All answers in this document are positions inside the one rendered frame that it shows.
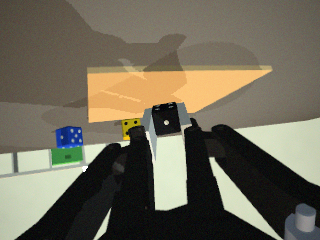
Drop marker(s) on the yellow die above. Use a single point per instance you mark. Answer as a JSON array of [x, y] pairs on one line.
[[128, 123]]

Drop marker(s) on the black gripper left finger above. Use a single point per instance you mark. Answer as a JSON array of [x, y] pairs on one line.
[[80, 211]]

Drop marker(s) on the blue die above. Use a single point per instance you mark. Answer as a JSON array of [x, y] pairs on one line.
[[69, 137]]

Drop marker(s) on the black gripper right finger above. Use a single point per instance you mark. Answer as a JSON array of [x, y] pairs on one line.
[[287, 202]]

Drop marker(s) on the black die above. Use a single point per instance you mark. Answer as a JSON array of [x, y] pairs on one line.
[[166, 118]]

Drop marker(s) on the orange flat square mat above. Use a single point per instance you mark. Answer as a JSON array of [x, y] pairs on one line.
[[116, 93]]

